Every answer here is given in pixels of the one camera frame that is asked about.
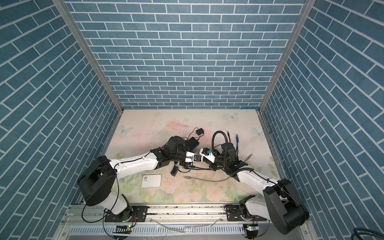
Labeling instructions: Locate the black network switch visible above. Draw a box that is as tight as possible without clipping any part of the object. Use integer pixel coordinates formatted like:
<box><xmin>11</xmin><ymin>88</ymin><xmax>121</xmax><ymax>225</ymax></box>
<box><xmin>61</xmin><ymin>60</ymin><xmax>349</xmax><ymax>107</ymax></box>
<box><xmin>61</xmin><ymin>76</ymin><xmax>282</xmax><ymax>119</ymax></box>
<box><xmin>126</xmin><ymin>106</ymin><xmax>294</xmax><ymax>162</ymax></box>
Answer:
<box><xmin>185</xmin><ymin>137</ymin><xmax>199</xmax><ymax>152</ymax></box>

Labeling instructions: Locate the blue ethernet cable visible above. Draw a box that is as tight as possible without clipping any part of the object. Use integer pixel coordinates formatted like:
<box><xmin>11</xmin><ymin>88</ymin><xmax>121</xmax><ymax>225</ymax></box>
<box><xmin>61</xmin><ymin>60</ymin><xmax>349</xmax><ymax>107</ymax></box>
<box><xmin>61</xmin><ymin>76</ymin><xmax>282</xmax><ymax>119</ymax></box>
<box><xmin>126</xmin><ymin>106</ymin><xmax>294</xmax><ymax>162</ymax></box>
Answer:
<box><xmin>191</xmin><ymin>134</ymin><xmax>240</xmax><ymax>170</ymax></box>

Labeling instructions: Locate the black power adapter with cable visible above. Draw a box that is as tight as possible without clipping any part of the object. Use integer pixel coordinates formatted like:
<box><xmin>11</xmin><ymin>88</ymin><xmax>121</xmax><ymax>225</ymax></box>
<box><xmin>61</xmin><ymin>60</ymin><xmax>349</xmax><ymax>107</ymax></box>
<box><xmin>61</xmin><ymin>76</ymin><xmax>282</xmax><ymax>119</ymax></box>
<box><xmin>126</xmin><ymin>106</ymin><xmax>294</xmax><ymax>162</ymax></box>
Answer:
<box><xmin>171</xmin><ymin>128</ymin><xmax>204</xmax><ymax>177</ymax></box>

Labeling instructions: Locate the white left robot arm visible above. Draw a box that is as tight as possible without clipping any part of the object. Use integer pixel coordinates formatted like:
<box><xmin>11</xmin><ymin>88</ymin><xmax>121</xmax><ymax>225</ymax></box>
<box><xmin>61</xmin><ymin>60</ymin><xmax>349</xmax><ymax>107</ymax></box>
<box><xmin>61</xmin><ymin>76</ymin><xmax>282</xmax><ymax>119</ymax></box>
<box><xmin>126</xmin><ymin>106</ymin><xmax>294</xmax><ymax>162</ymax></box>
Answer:
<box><xmin>77</xmin><ymin>136</ymin><xmax>196</xmax><ymax>216</ymax></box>

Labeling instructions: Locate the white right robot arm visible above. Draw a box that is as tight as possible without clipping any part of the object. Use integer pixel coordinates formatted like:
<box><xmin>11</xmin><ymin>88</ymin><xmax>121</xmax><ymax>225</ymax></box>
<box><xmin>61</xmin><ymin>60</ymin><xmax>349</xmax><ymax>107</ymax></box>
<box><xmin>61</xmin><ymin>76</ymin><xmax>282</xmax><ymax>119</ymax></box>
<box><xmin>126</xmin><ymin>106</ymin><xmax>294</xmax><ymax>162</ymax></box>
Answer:
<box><xmin>212</xmin><ymin>143</ymin><xmax>310</xmax><ymax>235</ymax></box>

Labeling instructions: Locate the white flat box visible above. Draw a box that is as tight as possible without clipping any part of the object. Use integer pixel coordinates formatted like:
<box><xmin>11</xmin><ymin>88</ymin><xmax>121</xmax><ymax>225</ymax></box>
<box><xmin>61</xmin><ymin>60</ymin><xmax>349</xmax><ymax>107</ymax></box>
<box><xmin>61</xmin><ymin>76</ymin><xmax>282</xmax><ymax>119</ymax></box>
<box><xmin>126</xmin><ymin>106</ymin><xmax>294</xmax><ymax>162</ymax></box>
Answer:
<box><xmin>141</xmin><ymin>174</ymin><xmax>162</xmax><ymax>189</ymax></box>

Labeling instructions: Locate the grey ethernet cable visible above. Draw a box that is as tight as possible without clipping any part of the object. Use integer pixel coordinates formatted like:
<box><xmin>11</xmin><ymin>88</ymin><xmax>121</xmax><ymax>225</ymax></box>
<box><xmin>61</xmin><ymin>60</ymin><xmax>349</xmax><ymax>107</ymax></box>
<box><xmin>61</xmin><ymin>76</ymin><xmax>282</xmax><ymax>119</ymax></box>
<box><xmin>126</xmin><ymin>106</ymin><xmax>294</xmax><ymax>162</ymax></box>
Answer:
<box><xmin>182</xmin><ymin>153</ymin><xmax>254</xmax><ymax>183</ymax></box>

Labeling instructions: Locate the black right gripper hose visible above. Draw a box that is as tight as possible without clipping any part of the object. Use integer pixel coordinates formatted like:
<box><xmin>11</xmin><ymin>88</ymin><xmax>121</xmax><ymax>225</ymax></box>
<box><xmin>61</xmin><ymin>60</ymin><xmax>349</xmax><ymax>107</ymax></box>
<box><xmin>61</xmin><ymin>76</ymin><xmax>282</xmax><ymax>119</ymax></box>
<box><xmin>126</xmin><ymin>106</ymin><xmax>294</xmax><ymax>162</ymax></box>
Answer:
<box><xmin>211</xmin><ymin>130</ymin><xmax>229</xmax><ymax>151</ymax></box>

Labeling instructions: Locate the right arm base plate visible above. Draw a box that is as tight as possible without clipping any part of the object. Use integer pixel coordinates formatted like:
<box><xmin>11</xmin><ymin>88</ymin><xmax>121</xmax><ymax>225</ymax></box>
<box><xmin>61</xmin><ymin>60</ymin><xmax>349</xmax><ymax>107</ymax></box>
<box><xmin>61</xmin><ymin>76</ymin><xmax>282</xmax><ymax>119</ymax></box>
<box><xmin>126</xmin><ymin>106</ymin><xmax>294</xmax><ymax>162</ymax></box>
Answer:
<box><xmin>224</xmin><ymin>204</ymin><xmax>267</xmax><ymax>222</ymax></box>

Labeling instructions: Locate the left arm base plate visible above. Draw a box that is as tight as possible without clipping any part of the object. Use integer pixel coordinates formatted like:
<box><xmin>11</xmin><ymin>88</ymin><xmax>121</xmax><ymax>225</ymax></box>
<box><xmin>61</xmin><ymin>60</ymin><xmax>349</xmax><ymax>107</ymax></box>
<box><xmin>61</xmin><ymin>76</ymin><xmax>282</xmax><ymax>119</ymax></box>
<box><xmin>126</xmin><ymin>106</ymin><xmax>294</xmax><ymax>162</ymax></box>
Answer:
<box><xmin>105</xmin><ymin>206</ymin><xmax>149</xmax><ymax>223</ymax></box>

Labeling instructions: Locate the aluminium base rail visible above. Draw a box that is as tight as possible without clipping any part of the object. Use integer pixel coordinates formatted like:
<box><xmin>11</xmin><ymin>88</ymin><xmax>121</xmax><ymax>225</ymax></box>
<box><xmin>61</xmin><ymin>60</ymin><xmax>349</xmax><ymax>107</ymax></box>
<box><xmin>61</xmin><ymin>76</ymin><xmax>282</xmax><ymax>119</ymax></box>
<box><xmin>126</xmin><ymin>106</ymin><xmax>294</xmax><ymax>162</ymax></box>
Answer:
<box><xmin>53</xmin><ymin>203</ymin><xmax>317</xmax><ymax>240</ymax></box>

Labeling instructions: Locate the black cable bottom right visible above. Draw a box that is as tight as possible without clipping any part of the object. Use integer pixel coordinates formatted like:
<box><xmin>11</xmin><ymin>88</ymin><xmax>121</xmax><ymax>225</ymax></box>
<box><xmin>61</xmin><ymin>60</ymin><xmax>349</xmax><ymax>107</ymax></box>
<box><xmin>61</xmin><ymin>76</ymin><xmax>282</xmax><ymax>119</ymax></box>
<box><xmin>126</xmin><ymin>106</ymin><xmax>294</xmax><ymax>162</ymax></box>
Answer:
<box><xmin>350</xmin><ymin>227</ymin><xmax>384</xmax><ymax>240</ymax></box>

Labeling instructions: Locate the aluminium corner post right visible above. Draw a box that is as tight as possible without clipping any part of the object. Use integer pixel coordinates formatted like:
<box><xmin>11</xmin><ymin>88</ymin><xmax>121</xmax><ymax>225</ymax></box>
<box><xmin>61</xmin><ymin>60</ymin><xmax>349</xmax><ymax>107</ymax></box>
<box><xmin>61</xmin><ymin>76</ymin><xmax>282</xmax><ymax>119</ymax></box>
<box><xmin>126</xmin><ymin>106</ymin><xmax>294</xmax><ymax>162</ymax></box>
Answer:
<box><xmin>259</xmin><ymin>0</ymin><xmax>316</xmax><ymax>114</ymax></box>

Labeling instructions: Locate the aluminium corner post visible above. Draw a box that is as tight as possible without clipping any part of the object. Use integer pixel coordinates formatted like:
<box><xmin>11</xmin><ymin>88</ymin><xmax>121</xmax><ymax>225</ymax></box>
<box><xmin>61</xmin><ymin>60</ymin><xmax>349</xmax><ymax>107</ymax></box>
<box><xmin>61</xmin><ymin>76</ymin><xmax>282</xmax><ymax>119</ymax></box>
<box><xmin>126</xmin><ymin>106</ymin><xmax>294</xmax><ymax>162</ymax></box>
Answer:
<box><xmin>259</xmin><ymin>0</ymin><xmax>316</xmax><ymax>114</ymax></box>
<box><xmin>52</xmin><ymin>0</ymin><xmax>124</xmax><ymax>114</ymax></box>

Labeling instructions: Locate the aluminium corner post left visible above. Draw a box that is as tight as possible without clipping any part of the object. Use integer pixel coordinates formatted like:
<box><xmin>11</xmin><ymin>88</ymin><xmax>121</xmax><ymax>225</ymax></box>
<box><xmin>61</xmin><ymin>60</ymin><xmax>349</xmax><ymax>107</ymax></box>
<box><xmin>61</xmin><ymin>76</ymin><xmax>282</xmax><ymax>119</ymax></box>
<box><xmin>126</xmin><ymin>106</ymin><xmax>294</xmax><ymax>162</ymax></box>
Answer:
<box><xmin>52</xmin><ymin>0</ymin><xmax>124</xmax><ymax>114</ymax></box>

